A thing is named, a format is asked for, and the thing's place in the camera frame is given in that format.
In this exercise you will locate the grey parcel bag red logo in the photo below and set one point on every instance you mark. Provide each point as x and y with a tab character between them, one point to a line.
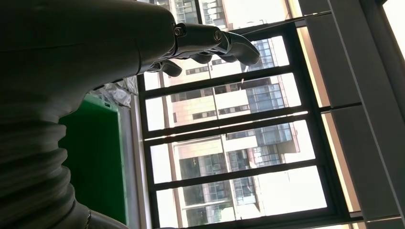
118	93

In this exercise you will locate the green plastic crate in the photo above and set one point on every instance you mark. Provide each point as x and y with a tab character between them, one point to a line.
95	158

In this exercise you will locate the dark window frame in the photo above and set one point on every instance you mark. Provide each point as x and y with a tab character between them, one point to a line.
224	117

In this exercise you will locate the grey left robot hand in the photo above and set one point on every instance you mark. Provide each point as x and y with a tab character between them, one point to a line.
79	41

